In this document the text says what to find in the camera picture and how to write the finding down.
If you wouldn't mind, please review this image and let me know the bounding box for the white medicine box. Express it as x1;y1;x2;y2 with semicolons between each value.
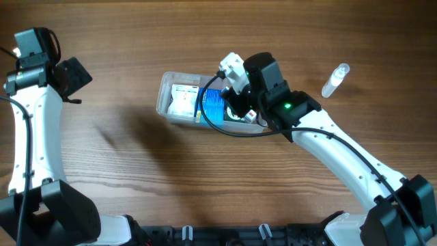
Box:
167;84;199;117

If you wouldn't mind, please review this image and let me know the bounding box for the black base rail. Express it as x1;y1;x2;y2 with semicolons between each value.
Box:
142;223;332;246

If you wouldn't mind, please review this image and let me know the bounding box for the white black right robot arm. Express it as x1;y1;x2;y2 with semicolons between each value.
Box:
219;53;436;245

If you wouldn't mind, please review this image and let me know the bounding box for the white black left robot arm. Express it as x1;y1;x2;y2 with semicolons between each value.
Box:
1;27;139;245

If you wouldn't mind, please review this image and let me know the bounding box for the clear dropper bottle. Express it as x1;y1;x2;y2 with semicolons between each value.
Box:
321;64;350;98

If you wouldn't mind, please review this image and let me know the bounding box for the white Panadol box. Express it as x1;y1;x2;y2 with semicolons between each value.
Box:
221;85;257;123

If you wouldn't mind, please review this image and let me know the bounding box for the clear plastic container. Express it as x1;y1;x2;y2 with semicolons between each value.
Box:
156;72;264;133

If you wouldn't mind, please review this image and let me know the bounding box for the green round-logo box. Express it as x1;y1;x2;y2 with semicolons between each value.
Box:
224;105;249;124

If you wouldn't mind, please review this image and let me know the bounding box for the blue medicine box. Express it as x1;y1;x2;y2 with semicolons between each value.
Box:
195;89;225;126

